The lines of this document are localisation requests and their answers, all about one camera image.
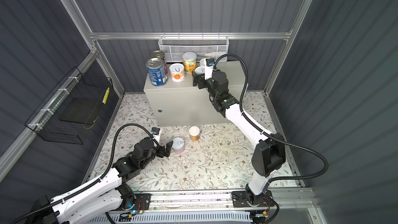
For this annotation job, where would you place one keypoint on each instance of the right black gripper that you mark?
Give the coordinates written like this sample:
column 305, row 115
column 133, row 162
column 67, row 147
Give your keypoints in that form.
column 202, row 81

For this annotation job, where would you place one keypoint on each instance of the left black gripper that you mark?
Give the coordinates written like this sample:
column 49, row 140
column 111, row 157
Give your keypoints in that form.
column 161, row 153

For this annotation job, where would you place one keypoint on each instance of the yellow label can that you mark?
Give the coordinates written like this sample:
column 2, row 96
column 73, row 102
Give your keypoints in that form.
column 200, row 70

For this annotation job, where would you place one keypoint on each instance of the green label can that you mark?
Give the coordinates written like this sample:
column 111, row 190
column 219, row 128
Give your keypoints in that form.
column 203, row 62

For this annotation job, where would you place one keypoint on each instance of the pink label can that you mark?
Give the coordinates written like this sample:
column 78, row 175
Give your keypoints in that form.
column 178, row 145

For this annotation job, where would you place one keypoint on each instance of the yellow green can plastic lid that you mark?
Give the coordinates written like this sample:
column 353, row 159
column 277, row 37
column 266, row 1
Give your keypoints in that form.
column 189, row 61

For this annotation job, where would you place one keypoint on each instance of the orange label can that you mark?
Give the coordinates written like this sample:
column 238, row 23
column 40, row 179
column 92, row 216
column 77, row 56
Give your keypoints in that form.
column 177, row 72

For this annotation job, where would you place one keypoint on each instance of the orange fruit can white lid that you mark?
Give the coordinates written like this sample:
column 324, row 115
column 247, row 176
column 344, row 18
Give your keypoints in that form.
column 194, row 133

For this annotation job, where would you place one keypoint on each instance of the blue label tin can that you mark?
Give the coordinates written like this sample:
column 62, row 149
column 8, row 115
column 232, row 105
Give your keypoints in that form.
column 156, row 71

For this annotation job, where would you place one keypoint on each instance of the dark tomato tin can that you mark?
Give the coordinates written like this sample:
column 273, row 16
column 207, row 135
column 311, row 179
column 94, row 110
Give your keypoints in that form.
column 157, row 54

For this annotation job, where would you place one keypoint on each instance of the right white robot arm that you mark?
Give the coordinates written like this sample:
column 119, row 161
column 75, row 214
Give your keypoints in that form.
column 269, row 155

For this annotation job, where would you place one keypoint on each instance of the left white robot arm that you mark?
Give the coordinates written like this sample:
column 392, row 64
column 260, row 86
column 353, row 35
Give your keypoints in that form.
column 93, row 189

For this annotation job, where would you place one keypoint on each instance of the grey metal cabinet box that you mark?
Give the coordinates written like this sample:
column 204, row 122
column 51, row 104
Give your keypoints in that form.
column 180, row 103

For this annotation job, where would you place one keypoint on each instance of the white tube in basket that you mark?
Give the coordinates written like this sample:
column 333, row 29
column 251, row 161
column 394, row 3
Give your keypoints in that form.
column 215, row 54

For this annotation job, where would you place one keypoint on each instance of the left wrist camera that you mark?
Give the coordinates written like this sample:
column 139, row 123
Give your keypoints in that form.
column 156, row 133

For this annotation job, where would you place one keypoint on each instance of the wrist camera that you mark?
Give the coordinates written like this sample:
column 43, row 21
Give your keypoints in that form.
column 156, row 133
column 209, row 67

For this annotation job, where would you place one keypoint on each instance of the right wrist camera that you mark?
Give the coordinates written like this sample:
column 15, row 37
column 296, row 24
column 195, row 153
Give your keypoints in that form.
column 209, row 67

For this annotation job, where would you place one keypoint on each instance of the white wire mesh basket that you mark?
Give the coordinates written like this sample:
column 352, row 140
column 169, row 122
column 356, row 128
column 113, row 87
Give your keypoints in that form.
column 174, row 48

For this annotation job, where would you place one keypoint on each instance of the white perforated cable tray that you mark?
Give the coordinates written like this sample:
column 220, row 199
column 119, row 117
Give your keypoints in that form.
column 212, row 217

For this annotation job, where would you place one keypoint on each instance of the black wire mesh basket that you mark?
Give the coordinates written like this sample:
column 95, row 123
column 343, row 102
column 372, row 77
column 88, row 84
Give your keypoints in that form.
column 72, row 112

